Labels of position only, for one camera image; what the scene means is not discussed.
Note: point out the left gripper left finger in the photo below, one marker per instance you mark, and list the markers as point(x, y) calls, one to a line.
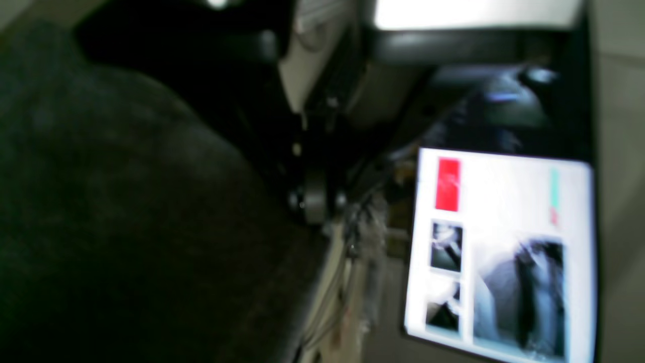
point(223, 60)

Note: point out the grey T-shirt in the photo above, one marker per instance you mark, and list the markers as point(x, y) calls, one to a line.
point(131, 232)

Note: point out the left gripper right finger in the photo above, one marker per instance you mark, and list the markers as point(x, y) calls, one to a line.
point(513, 91)

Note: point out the computer monitor screen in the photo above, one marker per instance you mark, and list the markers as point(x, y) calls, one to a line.
point(503, 259)

